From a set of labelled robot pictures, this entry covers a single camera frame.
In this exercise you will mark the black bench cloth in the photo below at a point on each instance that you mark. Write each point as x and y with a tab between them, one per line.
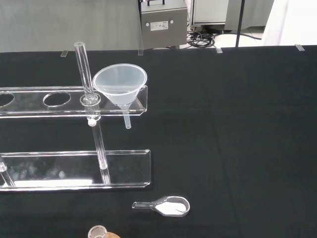
223	124

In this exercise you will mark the clear cloth clip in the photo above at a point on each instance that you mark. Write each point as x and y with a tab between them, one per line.
219	50
64	53
140	52
299	47

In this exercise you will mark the round-bottom glass flask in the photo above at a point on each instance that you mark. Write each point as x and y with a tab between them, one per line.
97	233

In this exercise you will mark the white cabinet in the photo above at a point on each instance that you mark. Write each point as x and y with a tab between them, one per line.
210	12

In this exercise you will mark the clear funnel stand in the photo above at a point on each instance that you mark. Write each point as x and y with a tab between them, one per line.
74	171

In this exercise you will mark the grey metal box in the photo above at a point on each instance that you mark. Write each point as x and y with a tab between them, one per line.
163	32

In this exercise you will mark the pale board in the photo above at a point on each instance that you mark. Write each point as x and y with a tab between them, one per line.
292	22

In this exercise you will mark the black tripod pole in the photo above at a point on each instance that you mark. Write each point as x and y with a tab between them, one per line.
239	24

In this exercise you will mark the glass weighing funnel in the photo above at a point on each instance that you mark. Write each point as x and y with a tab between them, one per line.
171	208

